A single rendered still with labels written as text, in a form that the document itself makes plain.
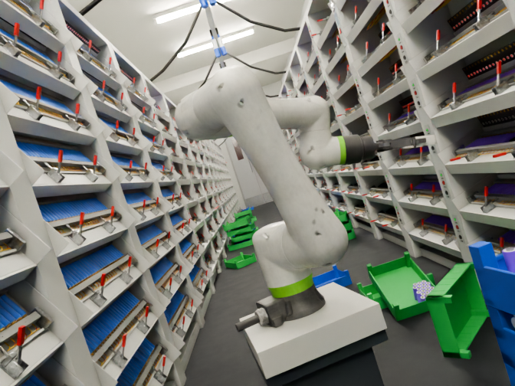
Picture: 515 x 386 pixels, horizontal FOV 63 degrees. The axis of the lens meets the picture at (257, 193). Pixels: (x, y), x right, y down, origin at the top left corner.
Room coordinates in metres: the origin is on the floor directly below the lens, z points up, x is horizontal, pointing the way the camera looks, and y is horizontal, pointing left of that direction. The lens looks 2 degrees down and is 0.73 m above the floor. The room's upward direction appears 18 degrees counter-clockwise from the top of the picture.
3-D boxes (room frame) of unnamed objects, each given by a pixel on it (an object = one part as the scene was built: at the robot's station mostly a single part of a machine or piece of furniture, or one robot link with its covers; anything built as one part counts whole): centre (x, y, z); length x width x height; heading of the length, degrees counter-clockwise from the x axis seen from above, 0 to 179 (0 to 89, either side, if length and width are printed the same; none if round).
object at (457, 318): (1.37, -0.53, 0.10); 0.30 x 0.08 x 0.20; 135
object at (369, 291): (1.91, -0.47, 0.04); 0.30 x 0.20 x 0.08; 90
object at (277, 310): (1.12, 0.04, 0.37); 0.26 x 0.15 x 0.06; 111
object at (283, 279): (1.14, -0.02, 0.49); 0.16 x 0.13 x 0.19; 39
